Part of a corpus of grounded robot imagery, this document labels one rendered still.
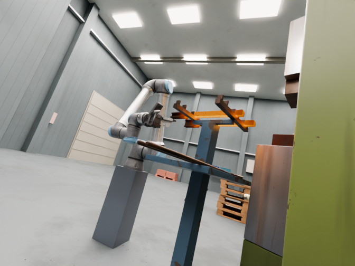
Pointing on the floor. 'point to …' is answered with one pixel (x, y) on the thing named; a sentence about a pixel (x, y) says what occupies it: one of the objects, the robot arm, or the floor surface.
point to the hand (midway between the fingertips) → (169, 115)
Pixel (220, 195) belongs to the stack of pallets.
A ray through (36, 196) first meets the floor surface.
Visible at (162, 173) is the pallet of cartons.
